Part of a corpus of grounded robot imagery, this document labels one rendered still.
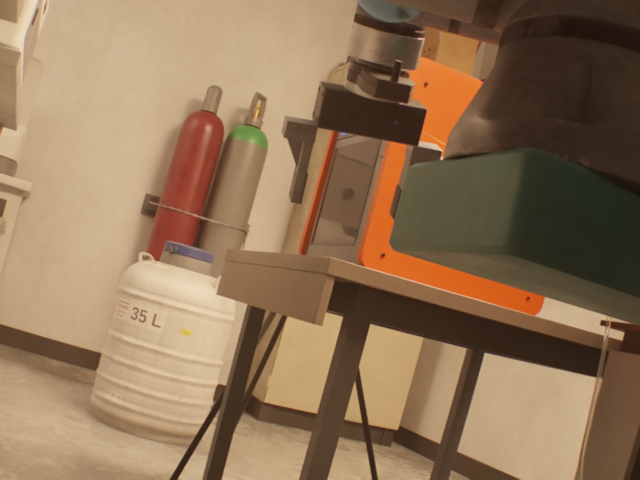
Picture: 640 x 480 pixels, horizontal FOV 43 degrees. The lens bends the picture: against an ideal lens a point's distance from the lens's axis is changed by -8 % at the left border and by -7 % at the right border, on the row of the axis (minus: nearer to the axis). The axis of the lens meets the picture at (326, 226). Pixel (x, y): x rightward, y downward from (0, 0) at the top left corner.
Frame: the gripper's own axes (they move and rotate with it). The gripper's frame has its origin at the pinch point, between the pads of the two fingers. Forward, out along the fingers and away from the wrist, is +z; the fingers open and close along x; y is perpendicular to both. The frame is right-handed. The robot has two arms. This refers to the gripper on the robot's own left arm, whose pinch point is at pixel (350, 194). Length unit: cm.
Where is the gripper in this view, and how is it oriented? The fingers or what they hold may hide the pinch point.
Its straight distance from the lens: 110.2
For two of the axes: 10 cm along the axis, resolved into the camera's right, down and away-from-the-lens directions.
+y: -1.3, -3.5, 9.3
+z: -2.2, 9.2, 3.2
